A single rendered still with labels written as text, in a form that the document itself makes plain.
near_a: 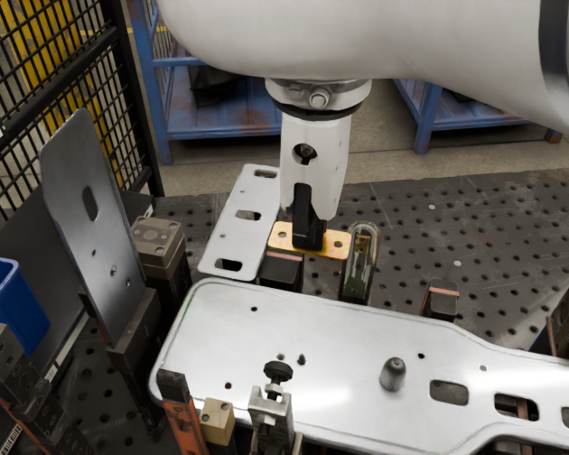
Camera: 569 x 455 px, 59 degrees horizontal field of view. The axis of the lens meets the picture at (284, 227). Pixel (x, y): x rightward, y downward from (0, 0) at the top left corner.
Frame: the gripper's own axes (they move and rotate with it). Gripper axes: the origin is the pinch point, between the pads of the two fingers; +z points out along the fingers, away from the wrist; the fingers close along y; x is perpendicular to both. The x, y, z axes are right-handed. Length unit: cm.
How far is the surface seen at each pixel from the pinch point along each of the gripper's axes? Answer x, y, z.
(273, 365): 0.7, -13.3, 5.6
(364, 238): -5.6, 15.6, 17.1
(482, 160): -59, 191, 127
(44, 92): 55, 34, 12
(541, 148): -90, 208, 127
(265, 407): 0.4, -17.2, 6.1
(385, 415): -12.0, -5.3, 27.4
